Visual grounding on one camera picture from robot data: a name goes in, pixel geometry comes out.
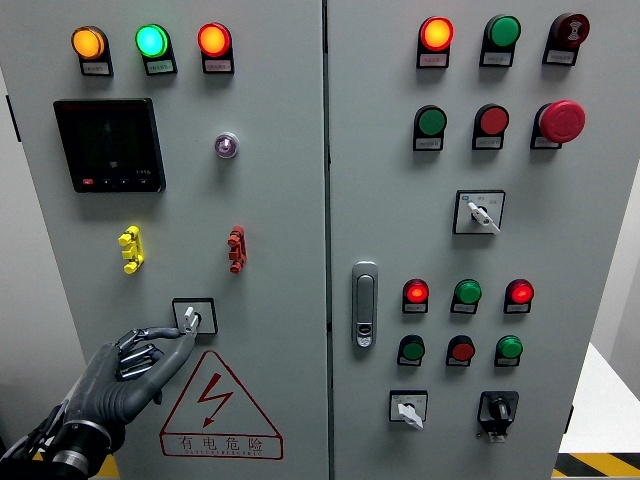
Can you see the round white lamp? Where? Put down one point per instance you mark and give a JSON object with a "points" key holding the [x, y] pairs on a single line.
{"points": [[226, 145]]}

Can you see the small red push button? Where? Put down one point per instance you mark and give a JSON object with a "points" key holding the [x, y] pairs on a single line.
{"points": [[462, 350]]}

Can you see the small red round lamp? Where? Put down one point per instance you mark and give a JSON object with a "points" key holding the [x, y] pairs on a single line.
{"points": [[520, 292], [416, 292]]}

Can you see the large dark green lamp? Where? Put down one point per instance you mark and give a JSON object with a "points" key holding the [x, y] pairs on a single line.
{"points": [[503, 31]]}

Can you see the blue marked white turn switch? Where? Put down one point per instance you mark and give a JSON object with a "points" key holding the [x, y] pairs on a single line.
{"points": [[480, 213]]}

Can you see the large red orange lamp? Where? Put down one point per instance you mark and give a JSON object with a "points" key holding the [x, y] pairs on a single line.
{"points": [[436, 33], [213, 39]]}

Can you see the black cabinet hinge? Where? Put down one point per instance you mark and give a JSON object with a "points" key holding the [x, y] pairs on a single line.
{"points": [[569, 420], [13, 119]]}

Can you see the small green round lamp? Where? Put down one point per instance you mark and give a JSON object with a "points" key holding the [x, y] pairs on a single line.
{"points": [[468, 291], [510, 347]]}

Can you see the silver door lock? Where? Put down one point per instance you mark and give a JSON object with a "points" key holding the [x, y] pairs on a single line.
{"points": [[365, 304]]}

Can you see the small green push button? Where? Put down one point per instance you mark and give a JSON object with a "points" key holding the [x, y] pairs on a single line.
{"points": [[413, 349]]}

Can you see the grey door with silver lock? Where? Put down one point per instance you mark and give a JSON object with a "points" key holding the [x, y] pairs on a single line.
{"points": [[400, 215]]}

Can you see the small grey label plate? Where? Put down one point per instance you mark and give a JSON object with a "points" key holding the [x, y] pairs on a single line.
{"points": [[95, 68], [428, 143], [495, 58], [433, 59], [462, 308], [415, 308], [559, 57], [218, 65], [160, 66], [544, 143], [487, 142], [457, 362], [409, 362], [517, 308], [506, 361]]}

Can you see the black display meter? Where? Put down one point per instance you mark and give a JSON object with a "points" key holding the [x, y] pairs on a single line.
{"points": [[110, 145]]}

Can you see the grey door with warning triangle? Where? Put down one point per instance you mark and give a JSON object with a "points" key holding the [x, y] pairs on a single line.
{"points": [[280, 210]]}

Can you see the red warning triangle sticker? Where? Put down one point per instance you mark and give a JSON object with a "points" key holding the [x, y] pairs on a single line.
{"points": [[215, 395]]}

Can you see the large red push button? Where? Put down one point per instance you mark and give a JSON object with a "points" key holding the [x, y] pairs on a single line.
{"points": [[493, 120]]}

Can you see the large green push button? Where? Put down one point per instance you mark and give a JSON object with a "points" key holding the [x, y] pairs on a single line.
{"points": [[432, 121]]}

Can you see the large yellow round lamp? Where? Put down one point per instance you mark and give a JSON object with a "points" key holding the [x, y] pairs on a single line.
{"points": [[88, 42]]}

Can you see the large bright green lamp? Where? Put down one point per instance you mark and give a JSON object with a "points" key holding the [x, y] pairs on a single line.
{"points": [[151, 40]]}

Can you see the large red stop button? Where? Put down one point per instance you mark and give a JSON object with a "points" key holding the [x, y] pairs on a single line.
{"points": [[563, 121]]}

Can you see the dark red round buzzer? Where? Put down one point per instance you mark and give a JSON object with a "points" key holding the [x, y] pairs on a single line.
{"points": [[572, 29]]}

